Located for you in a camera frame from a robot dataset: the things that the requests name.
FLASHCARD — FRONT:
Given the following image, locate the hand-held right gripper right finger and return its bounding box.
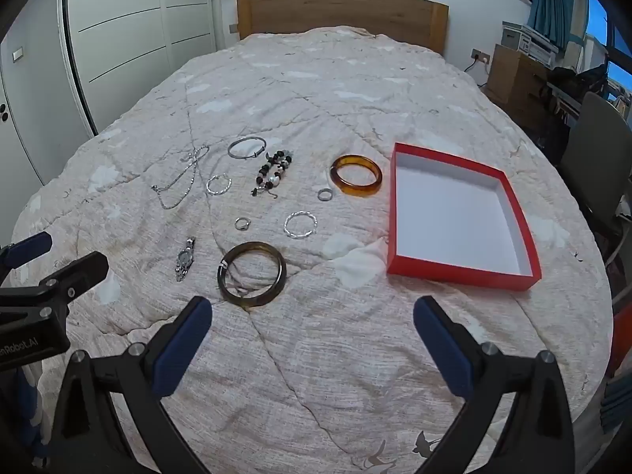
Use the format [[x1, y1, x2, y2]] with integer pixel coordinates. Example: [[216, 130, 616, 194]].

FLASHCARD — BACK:
[[413, 295, 576, 474]]

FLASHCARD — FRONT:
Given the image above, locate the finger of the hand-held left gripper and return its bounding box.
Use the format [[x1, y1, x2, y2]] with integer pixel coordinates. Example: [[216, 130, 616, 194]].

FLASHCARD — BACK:
[[0, 251, 109, 308], [0, 231, 53, 282]]

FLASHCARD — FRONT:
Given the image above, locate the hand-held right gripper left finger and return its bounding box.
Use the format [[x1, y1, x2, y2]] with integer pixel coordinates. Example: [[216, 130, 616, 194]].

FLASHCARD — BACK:
[[49, 296, 214, 474]]

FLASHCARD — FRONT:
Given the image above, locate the dark brown bangle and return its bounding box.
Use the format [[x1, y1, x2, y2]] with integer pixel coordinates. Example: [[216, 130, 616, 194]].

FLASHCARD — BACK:
[[218, 241, 288, 307]]

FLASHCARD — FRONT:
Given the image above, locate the silver wristwatch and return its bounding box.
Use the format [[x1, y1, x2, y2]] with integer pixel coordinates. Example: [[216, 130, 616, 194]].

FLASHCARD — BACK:
[[175, 237, 197, 282]]

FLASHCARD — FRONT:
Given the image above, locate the red cardboard box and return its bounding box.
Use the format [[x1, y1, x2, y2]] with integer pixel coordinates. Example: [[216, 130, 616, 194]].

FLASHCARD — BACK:
[[386, 142, 542, 292]]

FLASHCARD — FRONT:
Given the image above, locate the silver hoop earring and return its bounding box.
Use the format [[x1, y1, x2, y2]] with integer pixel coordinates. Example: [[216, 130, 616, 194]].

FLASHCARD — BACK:
[[205, 173, 233, 196]]

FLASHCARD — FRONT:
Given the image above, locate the twisted silver bracelet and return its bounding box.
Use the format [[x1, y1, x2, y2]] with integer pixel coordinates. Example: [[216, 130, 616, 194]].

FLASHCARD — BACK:
[[283, 210, 317, 239]]

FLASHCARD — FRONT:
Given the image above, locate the red object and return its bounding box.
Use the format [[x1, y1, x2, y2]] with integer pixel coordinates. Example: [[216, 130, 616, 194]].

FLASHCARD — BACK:
[[607, 301, 632, 378]]

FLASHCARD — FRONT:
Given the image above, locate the amber bangle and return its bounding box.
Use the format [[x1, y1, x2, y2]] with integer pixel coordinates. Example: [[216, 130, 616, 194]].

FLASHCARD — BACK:
[[330, 154, 383, 198]]

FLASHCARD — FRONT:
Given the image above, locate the teal folded cloth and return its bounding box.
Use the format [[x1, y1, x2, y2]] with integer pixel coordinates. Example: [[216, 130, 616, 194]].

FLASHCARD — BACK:
[[600, 372, 632, 435]]

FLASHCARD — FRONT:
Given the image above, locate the thin silver bangle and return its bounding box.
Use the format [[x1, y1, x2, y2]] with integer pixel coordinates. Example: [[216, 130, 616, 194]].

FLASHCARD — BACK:
[[228, 137, 268, 160]]

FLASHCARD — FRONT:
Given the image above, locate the grey chair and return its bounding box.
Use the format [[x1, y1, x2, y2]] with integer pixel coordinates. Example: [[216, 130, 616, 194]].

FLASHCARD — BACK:
[[558, 91, 632, 238]]

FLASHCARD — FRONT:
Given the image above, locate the white wardrobe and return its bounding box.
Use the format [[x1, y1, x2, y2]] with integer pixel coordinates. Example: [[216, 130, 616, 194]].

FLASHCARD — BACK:
[[0, 0, 216, 186]]

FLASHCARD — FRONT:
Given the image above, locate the pink cloud print blanket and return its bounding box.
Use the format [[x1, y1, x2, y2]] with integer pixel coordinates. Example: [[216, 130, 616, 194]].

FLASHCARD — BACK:
[[10, 26, 615, 474]]

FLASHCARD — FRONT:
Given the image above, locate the wooden cabinet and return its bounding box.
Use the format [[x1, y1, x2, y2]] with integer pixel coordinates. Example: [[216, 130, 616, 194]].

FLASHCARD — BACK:
[[486, 43, 549, 119]]

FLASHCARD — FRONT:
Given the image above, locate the black bag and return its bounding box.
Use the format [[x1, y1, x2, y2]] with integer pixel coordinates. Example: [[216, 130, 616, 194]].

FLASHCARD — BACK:
[[545, 64, 610, 104]]

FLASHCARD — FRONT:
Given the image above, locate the white printer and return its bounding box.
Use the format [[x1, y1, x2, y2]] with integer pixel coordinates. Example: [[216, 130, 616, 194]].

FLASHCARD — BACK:
[[501, 21, 559, 67]]

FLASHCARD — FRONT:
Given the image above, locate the wooden headboard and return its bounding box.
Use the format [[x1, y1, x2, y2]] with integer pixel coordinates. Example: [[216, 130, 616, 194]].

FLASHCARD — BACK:
[[236, 0, 450, 55]]

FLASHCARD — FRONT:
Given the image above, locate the window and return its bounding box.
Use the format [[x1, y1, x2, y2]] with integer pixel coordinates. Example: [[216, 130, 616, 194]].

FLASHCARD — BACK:
[[585, 0, 632, 124]]

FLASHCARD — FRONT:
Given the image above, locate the long teal curtain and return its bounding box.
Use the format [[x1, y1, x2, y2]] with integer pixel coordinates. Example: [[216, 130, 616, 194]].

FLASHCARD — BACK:
[[527, 0, 591, 55]]

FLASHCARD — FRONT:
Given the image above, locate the silver chain necklace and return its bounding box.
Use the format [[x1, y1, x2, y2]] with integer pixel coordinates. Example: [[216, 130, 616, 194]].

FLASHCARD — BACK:
[[150, 145, 211, 211]]

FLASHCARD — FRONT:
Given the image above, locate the dark bead bracelet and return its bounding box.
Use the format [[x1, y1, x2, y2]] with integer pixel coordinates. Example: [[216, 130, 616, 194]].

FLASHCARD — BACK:
[[249, 148, 295, 199]]

